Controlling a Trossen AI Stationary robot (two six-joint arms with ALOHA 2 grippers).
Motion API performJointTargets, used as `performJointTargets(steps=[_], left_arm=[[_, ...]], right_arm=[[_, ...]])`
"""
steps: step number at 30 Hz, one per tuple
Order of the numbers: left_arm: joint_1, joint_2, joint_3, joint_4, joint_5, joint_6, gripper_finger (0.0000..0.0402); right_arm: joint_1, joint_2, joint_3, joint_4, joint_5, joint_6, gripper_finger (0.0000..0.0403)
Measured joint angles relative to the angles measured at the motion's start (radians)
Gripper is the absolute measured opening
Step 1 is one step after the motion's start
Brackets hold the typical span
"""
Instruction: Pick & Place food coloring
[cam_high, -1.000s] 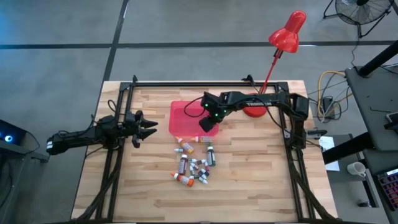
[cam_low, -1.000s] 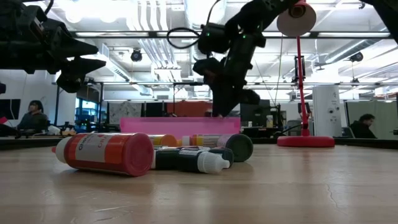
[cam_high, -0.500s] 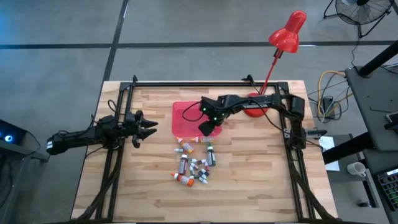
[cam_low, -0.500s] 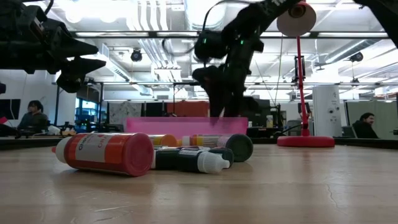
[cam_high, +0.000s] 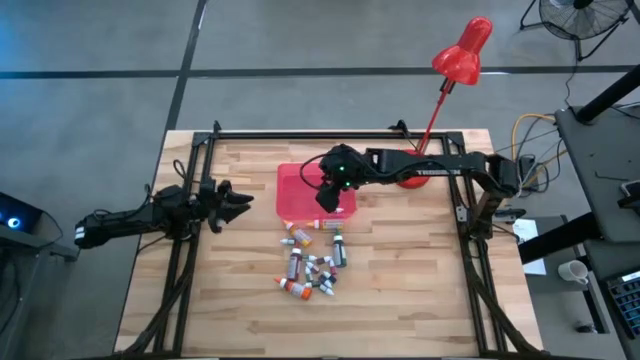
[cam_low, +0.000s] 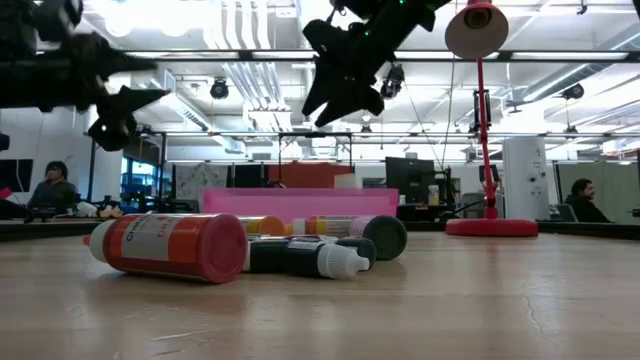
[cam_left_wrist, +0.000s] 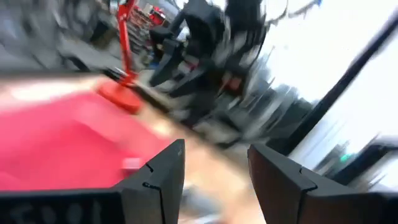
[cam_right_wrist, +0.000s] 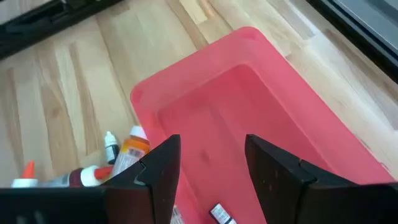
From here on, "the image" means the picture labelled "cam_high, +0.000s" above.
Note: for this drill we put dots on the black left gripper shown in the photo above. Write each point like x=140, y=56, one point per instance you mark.
x=210, y=205

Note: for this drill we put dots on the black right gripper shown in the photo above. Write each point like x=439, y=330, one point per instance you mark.
x=350, y=172

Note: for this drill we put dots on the large amber food colouring bottle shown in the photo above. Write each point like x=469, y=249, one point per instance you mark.
x=327, y=224

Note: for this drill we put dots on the large yellow food colouring bottle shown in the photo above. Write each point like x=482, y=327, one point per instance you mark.
x=301, y=236

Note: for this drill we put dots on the large green food colouring bottle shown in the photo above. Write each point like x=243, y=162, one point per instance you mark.
x=339, y=254

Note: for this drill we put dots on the large red food colouring bottle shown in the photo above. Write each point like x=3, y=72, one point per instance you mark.
x=294, y=266

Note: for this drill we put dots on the large orange food colouring bottle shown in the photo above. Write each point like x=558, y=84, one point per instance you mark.
x=299, y=290

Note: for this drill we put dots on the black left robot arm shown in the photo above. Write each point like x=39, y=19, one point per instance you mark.
x=120, y=220

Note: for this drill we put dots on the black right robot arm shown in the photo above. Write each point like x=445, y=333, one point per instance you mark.
x=440, y=170

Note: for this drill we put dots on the pink plastic bin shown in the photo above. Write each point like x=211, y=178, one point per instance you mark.
x=295, y=195

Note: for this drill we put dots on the small dark red dropper bottle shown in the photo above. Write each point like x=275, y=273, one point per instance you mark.
x=325, y=260

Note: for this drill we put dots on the small navy dropper bottle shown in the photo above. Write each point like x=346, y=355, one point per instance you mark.
x=328, y=276

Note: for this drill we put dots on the small olive green dropper bottle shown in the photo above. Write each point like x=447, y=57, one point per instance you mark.
x=315, y=284

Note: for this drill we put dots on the red desk lamp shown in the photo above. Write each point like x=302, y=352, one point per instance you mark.
x=462, y=55

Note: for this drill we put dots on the white paper sheet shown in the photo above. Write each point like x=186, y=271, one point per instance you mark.
x=525, y=232

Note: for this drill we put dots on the black power strip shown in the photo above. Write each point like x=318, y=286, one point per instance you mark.
x=526, y=165

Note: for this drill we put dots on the computer with blue light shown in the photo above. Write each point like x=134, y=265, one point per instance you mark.
x=20, y=215

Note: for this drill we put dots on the black stand beam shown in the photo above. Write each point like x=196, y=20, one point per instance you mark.
x=555, y=242

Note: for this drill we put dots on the white mug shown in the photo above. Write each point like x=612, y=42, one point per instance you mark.
x=572, y=271

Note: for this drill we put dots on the grey desk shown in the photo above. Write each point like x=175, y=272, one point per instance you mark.
x=560, y=310

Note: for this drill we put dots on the black side table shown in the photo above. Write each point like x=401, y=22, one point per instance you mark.
x=595, y=165

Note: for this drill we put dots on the black computer mouse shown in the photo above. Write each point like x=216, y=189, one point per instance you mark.
x=586, y=328

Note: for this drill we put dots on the laptop keyboard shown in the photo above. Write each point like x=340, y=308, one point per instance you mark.
x=627, y=305

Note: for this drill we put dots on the black floor fan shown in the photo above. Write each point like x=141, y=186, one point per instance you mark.
x=600, y=22

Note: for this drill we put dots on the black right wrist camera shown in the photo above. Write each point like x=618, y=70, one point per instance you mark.
x=334, y=156

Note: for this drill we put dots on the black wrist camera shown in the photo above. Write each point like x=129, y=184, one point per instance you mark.
x=334, y=156
x=170, y=196

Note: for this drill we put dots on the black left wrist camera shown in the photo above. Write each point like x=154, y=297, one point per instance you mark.
x=170, y=196

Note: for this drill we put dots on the black aluminium table frame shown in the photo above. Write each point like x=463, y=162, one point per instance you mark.
x=300, y=135

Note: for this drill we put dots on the black stand post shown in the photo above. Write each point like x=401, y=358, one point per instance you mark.
x=610, y=92

